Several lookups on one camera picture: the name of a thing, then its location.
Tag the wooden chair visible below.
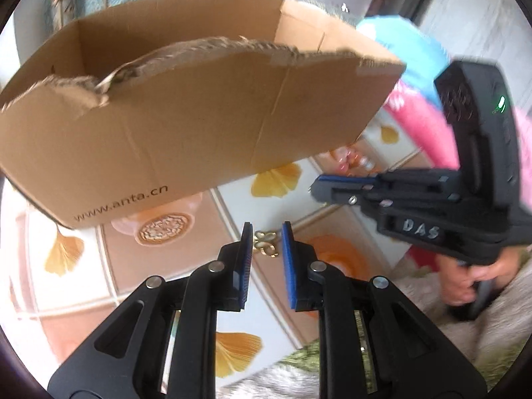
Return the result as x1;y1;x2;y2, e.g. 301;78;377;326
54;0;113;30

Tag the blue pillow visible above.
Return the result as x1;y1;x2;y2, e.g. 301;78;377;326
357;14;454;104

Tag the pink bead bracelet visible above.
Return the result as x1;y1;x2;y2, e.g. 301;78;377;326
330;145;375;175

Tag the brown cardboard box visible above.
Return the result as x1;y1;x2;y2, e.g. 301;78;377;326
0;0;407;230

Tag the green fluffy cloth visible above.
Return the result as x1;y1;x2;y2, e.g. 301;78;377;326
283;347;323;368

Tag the pink floral blanket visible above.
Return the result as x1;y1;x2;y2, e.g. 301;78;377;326
382;79;532;269

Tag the person's right hand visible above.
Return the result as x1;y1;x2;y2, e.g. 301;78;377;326
436;249;532;306

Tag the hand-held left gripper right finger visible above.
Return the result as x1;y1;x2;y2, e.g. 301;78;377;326
281;221;488;399

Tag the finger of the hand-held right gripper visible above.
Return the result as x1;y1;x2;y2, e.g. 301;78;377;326
312;186;458;219
311;168;462;195

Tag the white fluffy blanket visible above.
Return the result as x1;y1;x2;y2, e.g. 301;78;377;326
220;266;532;399

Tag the gold clover earring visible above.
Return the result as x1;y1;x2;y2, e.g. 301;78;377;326
254;230;280;258

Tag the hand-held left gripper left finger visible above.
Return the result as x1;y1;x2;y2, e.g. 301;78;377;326
47;221;254;399

